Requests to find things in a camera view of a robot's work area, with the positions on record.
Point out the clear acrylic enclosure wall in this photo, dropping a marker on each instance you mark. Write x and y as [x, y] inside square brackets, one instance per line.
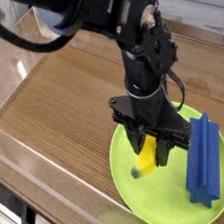
[56, 126]

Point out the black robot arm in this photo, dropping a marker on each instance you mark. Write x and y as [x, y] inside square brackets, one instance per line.
[148, 52]

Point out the blue star-shaped block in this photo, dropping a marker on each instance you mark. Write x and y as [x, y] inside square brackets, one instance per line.
[203, 166]

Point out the green plate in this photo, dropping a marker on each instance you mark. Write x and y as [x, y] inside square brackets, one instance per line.
[163, 196]

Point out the yellow toy banana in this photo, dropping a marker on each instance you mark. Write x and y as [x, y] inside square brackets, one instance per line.
[146, 161]

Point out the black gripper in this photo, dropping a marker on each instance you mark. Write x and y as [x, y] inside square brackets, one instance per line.
[154, 115]

